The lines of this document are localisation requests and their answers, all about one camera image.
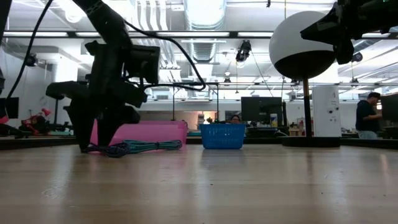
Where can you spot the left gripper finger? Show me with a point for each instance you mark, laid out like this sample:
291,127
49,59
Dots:
112,124
82,124

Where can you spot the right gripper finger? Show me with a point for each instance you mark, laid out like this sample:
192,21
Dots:
323,28

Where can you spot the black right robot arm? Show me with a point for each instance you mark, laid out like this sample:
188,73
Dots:
382,12

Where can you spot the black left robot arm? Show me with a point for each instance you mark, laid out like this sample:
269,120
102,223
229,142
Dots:
105,21

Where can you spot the pink translucent plastic bin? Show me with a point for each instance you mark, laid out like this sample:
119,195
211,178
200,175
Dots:
155,132

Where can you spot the white globe lamp black stand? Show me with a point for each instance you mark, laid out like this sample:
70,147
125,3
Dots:
295,40

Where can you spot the red machine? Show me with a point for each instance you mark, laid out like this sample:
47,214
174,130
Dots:
37,123

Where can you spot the black computer monitor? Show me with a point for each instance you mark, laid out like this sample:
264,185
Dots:
9,107
261,110
390,109

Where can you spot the white cabinet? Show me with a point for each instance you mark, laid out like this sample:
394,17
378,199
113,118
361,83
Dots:
326,112

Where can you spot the person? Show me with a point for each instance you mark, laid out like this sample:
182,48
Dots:
367,115
235,119

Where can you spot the blue plastic basket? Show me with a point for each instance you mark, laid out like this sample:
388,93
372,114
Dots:
222,137

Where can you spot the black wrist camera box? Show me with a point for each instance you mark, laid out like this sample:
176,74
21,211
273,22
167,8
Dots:
143,63

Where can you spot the black hanging camera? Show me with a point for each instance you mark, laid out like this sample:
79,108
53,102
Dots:
243,51

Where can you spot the silver ceiling duct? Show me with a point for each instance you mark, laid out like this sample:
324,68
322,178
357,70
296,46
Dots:
205,18

